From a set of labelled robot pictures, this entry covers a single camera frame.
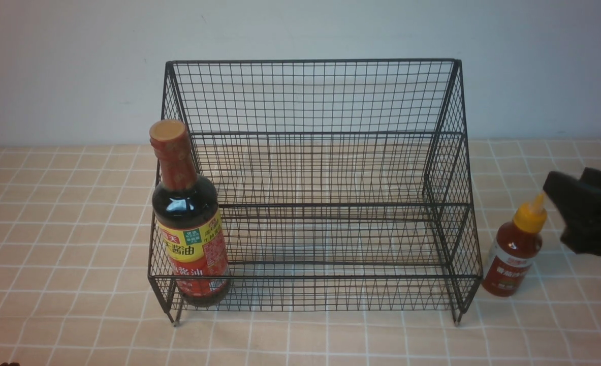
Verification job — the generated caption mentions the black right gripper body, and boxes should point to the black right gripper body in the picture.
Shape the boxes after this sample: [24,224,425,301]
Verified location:
[559,167,601,257]

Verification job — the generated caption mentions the dark soy sauce bottle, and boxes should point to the dark soy sauce bottle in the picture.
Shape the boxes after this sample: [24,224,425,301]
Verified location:
[149,119,231,308]

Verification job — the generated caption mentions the red sauce bottle yellow cap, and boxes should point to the red sauce bottle yellow cap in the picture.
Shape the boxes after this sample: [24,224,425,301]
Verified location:
[482,193,547,297]

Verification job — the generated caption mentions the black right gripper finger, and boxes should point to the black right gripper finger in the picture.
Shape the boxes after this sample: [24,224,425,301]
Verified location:
[543,171,585,217]

